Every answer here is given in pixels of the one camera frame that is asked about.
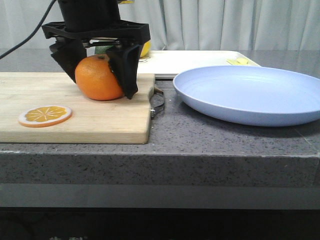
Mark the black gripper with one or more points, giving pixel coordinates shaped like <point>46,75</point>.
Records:
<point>92,19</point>

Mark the orange fruit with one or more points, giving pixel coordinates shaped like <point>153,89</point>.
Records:
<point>95,79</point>

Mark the light blue plate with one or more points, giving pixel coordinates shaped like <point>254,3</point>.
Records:
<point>250,95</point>

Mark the cream white tray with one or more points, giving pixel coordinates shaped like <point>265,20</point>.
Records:
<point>166,64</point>

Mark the green lime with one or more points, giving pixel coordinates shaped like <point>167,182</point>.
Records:
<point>101,50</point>

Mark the yellow lemon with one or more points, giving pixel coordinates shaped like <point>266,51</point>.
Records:
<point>145,49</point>

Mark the wooden cutting board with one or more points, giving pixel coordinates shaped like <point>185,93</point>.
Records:
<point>120,121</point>

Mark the orange slice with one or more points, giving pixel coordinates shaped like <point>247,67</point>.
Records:
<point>44,116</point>

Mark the metal cutting board handle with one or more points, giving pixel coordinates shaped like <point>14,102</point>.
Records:
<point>157,101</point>

